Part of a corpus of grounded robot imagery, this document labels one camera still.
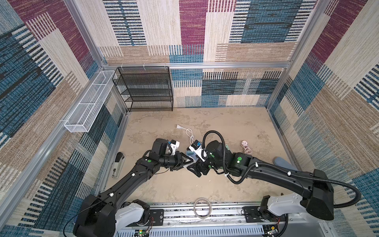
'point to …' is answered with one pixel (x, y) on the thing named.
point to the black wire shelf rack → (145, 89)
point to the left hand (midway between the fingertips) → (192, 162)
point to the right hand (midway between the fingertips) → (195, 163)
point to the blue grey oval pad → (280, 162)
